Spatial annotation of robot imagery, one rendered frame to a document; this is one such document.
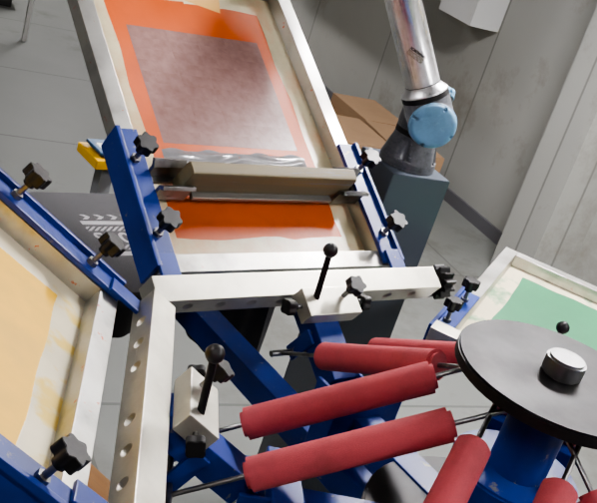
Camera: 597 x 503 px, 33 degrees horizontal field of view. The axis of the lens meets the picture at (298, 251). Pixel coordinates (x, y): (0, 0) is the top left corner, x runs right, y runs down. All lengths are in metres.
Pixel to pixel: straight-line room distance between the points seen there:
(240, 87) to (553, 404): 1.12
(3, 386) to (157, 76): 0.97
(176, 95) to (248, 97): 0.19
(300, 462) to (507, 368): 0.32
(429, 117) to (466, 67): 4.25
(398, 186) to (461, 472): 1.32
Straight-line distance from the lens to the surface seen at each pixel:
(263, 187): 1.98
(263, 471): 1.40
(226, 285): 1.77
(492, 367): 1.43
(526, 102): 6.13
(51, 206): 2.41
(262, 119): 2.19
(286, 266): 1.94
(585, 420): 1.41
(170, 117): 2.06
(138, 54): 2.13
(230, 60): 2.26
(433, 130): 2.42
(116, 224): 2.40
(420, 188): 2.60
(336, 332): 1.86
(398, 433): 1.40
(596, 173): 5.45
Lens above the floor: 1.92
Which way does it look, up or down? 22 degrees down
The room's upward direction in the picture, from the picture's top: 18 degrees clockwise
